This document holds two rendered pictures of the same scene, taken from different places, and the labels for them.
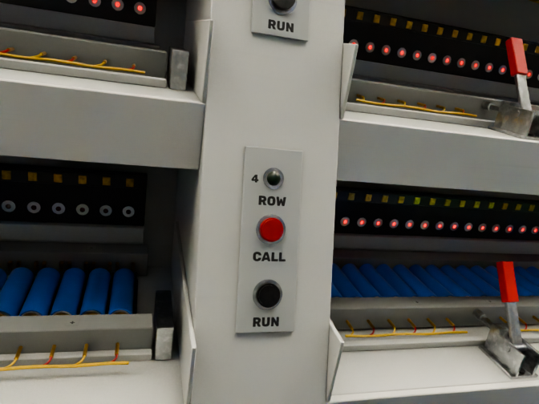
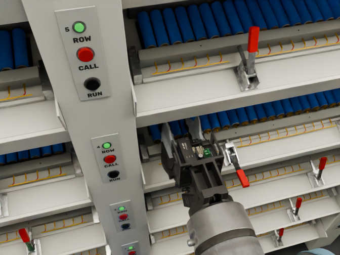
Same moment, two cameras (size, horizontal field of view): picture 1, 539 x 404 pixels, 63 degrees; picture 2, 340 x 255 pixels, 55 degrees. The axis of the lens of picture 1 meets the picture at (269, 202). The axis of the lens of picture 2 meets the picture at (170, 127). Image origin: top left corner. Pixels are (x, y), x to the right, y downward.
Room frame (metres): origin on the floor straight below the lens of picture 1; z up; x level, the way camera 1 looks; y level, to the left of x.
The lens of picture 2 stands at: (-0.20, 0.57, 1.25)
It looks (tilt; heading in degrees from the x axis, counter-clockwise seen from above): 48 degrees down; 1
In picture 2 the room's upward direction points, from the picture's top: straight up
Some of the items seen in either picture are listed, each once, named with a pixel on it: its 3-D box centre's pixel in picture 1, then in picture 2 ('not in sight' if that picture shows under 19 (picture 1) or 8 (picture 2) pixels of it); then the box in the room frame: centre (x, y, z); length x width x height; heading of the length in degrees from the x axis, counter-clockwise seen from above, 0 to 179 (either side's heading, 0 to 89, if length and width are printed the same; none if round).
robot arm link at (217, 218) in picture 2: not in sight; (216, 227); (0.00, 0.50, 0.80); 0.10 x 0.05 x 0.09; 106
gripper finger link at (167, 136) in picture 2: not in sight; (168, 133); (0.18, 0.58, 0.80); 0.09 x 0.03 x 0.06; 24
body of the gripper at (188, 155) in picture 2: not in sight; (201, 177); (0.08, 0.52, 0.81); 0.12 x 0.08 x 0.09; 16
